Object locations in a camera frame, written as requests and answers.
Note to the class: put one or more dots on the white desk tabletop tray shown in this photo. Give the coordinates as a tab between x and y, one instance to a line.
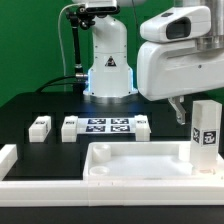
144	161

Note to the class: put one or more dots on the white U-shaped fence frame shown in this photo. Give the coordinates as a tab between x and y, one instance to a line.
208	191

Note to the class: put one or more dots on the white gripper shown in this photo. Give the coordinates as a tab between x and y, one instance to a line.
176	69

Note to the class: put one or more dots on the overhead camera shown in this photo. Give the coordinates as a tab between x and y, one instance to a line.
99	7

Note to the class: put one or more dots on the fiducial marker sheet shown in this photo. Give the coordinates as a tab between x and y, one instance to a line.
105	125

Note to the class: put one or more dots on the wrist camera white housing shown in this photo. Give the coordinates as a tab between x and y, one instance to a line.
176	24

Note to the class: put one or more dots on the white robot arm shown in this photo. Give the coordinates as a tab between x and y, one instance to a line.
110	78

